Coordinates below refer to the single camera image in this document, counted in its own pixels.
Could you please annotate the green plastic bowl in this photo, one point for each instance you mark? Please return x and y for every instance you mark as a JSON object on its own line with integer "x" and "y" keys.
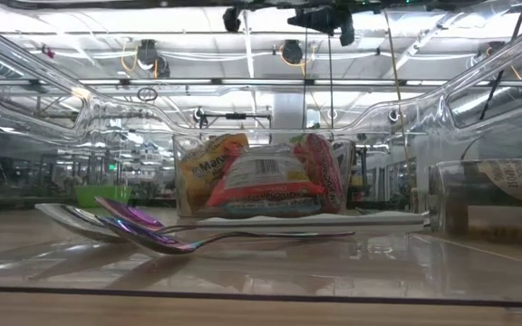
{"x": 102, "y": 195}

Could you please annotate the clear plastic bin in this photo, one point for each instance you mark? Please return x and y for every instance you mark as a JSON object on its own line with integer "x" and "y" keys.
{"x": 349, "y": 181}
{"x": 261, "y": 276}

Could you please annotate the yellow ramen noodle pack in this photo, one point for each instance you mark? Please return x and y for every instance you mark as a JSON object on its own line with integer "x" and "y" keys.
{"x": 202, "y": 172}

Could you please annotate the silver metal spoon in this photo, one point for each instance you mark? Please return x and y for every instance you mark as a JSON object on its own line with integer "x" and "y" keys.
{"x": 75, "y": 222}

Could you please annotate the orange chicken ramen pack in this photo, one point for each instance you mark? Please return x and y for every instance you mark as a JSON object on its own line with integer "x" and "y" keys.
{"x": 261, "y": 176}

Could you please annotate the black ceiling device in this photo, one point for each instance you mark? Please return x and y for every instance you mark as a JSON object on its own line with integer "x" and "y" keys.
{"x": 292, "y": 52}
{"x": 148, "y": 54}
{"x": 492, "y": 47}

